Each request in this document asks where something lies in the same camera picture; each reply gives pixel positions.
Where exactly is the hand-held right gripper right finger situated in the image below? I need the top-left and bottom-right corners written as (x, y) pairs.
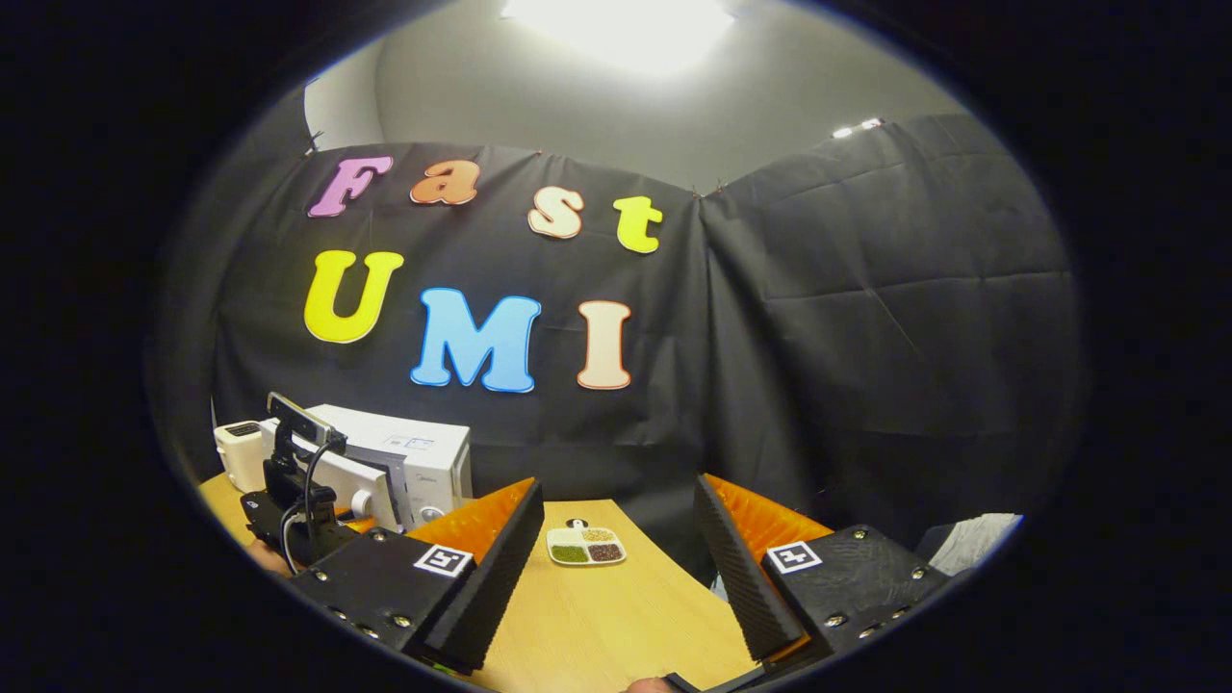
top-left (693, 473), bottom-right (954, 675)

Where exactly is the black backdrop cloth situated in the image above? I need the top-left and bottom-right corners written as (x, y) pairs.
top-left (149, 87), bottom-right (1089, 578)

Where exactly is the white microwave oven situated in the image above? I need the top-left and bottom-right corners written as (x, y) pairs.
top-left (260, 404), bottom-right (475, 532)

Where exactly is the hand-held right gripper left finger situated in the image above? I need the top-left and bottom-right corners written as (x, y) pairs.
top-left (286, 478), bottom-right (547, 675)

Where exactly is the large ceiling light panel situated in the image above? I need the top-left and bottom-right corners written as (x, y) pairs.
top-left (500, 0), bottom-right (737, 76)

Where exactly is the white toaster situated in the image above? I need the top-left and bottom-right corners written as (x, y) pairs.
top-left (214, 421), bottom-right (270, 494)

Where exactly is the white cloth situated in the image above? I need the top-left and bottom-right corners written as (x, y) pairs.
top-left (929, 513), bottom-right (1023, 577)

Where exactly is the white divided spice dish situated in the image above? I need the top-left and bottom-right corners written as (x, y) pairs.
top-left (547, 520), bottom-right (628, 567)

